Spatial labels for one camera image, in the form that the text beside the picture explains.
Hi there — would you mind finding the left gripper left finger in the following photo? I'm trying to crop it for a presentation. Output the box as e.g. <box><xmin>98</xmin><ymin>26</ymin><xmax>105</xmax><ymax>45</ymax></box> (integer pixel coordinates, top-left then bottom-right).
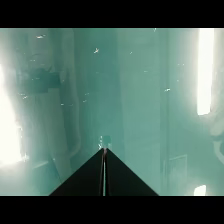
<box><xmin>48</xmin><ymin>148</ymin><xmax>105</xmax><ymax>197</ymax></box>

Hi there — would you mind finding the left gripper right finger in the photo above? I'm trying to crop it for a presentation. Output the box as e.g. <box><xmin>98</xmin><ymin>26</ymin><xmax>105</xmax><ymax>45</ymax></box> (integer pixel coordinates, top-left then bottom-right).
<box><xmin>104</xmin><ymin>148</ymin><xmax>160</xmax><ymax>197</ymax></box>

